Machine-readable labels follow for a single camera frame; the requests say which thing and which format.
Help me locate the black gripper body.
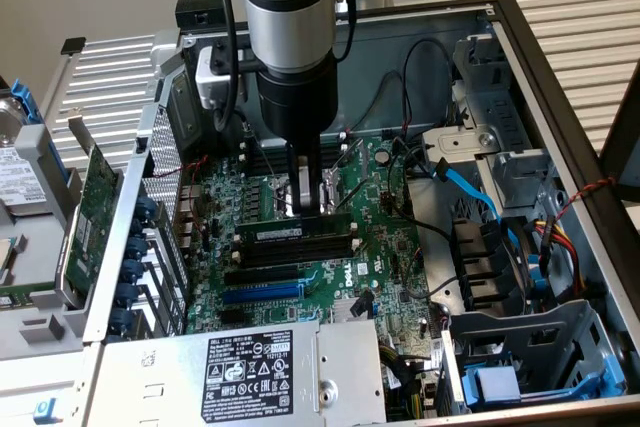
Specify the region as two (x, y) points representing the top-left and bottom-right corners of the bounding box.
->
(256, 55), (340, 143)

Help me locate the green RAM stick white label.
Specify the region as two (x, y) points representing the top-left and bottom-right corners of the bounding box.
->
(0, 282), (60, 309)
(233, 211), (353, 246)

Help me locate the silver CPU socket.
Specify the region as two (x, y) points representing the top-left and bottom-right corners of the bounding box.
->
(268, 166), (347, 222)

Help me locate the thin metal locking lever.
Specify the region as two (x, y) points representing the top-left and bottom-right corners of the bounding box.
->
(242, 119), (280, 184)

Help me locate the metal socket cover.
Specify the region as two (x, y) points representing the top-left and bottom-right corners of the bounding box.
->
(324, 138), (375, 214)

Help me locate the grey metal PC case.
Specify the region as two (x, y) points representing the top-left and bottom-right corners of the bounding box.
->
(82, 0), (640, 427)

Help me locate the long black expansion slot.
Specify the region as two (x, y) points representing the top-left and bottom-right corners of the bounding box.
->
(223, 264), (301, 287)

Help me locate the silver rear port block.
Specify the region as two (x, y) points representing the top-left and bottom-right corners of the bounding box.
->
(175, 184), (202, 251)

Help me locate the blue expansion slot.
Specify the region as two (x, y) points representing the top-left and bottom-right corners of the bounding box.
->
(221, 282), (305, 306)

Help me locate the green motherboard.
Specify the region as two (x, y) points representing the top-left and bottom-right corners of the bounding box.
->
(182, 134), (444, 348)

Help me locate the black box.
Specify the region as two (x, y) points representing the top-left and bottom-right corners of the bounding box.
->
(174, 0), (239, 31)

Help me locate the silver chipset heatsink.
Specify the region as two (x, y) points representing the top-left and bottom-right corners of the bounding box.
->
(330, 295), (377, 323)

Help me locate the blue slot latch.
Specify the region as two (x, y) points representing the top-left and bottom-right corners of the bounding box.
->
(135, 195), (158, 226)
(121, 259), (146, 288)
(124, 235), (150, 264)
(108, 307), (134, 336)
(115, 282), (141, 310)

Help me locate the silver drive cage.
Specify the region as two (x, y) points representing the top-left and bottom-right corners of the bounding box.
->
(421, 31), (569, 228)

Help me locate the black fan shroud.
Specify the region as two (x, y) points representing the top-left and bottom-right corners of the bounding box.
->
(451, 218), (530, 319)

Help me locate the green graphics card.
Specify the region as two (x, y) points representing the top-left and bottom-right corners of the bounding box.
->
(53, 105), (125, 312)

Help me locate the black slat end cap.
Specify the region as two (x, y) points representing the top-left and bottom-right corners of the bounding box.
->
(59, 36), (87, 56)

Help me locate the silver power supply unit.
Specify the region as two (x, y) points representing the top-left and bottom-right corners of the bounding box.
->
(83, 317), (390, 427)

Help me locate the grey disk bay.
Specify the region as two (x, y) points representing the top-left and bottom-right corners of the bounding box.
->
(438, 298), (630, 416)

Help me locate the grey parts rack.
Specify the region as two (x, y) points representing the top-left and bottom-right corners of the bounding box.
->
(0, 121), (129, 366)

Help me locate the silver hard disk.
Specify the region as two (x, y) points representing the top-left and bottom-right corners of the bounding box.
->
(0, 96), (51, 221)

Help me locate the blue disk carrier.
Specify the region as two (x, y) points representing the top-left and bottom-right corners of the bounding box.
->
(460, 352), (627, 411)

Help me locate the silver CPU chip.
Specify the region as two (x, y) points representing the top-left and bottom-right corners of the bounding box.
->
(0, 235), (29, 287)

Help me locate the black upright panel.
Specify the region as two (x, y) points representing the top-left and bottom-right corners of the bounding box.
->
(598, 59), (640, 204)

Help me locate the blue plastic block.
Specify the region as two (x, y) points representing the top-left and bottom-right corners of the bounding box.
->
(32, 396), (65, 427)

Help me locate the thin black wire white plug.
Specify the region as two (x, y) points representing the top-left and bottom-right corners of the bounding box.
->
(344, 69), (416, 142)

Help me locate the thick black camera cable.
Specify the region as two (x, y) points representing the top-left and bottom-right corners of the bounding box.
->
(206, 0), (242, 134)

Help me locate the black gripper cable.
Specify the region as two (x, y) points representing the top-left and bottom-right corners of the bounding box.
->
(332, 0), (359, 66)

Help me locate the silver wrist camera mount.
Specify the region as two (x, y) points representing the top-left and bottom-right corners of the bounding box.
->
(193, 44), (266, 111)

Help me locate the thin red wire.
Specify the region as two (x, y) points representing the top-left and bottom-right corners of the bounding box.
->
(149, 155), (211, 181)

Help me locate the silver corner bracket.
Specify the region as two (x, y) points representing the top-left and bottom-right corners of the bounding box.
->
(148, 28), (185, 82)

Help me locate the black curved wire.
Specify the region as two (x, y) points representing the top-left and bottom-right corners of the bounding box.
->
(386, 135), (455, 248)

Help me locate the blue SATA wire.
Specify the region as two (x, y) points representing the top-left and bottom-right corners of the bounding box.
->
(431, 156), (522, 261)

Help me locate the yellow green wire bundle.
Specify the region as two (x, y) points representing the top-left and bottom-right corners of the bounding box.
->
(378, 341), (427, 423)

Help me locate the blue disk rail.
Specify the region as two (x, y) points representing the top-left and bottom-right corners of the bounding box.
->
(8, 77), (45, 127)

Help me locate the coloured power wire bundle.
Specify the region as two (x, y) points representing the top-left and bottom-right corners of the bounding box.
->
(531, 215), (587, 299)

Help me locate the red black twisted wire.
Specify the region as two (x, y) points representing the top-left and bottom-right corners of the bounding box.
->
(553, 175), (618, 222)

